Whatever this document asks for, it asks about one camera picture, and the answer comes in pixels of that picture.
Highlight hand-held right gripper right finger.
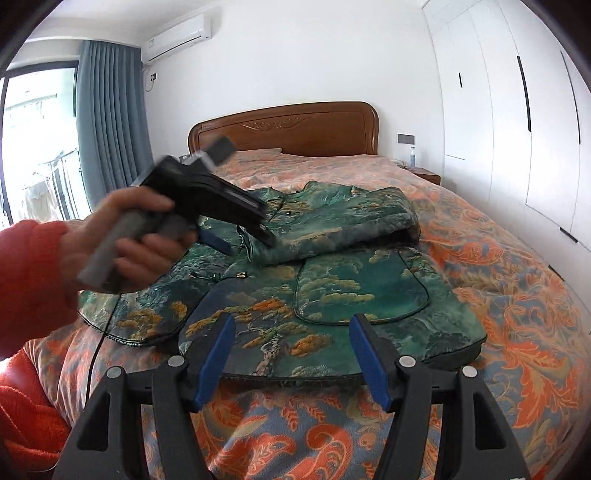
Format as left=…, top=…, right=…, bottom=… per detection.
left=348, top=313, right=532, bottom=480

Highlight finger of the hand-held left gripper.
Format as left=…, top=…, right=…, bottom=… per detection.
left=196, top=226, right=236, bottom=257
left=210, top=173, right=279, bottom=250

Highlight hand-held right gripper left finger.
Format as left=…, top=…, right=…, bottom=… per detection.
left=51, top=313, right=237, bottom=480

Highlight green patterned padded jacket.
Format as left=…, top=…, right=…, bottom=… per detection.
left=76, top=181, right=488, bottom=380

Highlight person's left forearm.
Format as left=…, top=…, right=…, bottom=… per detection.
left=0, top=219, right=81, bottom=361

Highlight person's left hand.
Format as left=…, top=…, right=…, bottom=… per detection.
left=60, top=187, right=197, bottom=294

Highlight floral pillow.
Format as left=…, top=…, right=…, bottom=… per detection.
left=217, top=148, right=283, bottom=174

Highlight blue-grey curtain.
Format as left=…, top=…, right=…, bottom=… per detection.
left=74, top=39, right=155, bottom=217

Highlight wooden headboard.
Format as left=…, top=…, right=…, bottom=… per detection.
left=187, top=102, right=380, bottom=160

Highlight metal drying rack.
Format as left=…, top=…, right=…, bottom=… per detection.
left=23, top=148, right=83, bottom=219

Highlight floral orange bedspread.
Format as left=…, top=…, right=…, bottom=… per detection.
left=23, top=148, right=587, bottom=480

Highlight white air conditioner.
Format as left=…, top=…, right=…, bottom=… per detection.
left=141, top=13, right=212, bottom=63

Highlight wooden nightstand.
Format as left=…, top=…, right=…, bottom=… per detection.
left=406, top=166, right=442, bottom=186

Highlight person's red fleece clothing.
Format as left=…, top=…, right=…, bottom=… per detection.
left=0, top=346, right=77, bottom=468

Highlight white wardrobe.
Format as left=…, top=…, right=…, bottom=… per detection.
left=422, top=0, right=591, bottom=296

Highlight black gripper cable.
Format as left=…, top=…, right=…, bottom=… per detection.
left=88, top=288, right=122, bottom=402

